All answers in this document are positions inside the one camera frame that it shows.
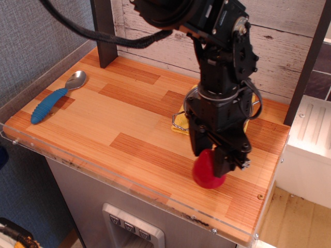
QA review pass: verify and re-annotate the dark wooden right post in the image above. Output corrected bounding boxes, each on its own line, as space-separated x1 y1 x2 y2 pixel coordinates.
283 0 330 126

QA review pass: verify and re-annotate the blue handled metal spoon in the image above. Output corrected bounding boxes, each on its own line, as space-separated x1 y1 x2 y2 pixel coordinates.
31 70 87 125

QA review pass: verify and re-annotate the dark wooden left post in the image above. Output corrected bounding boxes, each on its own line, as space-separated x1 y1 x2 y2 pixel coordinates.
90 0 118 68

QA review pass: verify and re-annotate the clear acrylic edge guard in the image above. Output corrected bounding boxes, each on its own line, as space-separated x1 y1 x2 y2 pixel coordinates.
3 113 290 247

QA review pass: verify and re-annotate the grey toy fridge cabinet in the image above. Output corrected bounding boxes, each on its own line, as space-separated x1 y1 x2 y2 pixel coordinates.
47 159 236 247

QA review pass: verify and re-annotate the red plastic strawberry toy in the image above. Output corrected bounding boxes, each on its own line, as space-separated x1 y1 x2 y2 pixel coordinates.
192 149 226 189

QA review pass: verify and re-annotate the white toy sink unit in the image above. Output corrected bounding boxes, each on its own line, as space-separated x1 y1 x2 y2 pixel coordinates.
275 38 331 209

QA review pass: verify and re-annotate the dark wooden post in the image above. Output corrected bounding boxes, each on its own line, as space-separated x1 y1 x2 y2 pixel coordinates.
90 0 118 68
283 0 330 126

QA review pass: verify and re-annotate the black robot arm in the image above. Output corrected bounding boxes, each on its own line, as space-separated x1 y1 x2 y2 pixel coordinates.
133 1 260 177

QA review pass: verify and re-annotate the stainless steel pot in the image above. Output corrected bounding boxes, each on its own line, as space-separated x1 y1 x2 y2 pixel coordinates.
171 86 262 129

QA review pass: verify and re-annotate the yellow object bottom left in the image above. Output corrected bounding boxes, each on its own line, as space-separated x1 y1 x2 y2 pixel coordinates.
1 226 40 248

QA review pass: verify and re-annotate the silver water dispenser panel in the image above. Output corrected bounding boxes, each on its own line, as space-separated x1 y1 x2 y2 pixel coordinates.
102 203 166 247

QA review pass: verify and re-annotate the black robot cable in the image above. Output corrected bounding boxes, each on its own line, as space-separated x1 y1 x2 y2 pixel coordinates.
38 0 173 49

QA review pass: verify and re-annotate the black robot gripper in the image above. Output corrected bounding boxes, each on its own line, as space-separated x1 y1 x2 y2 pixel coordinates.
185 87 252 178

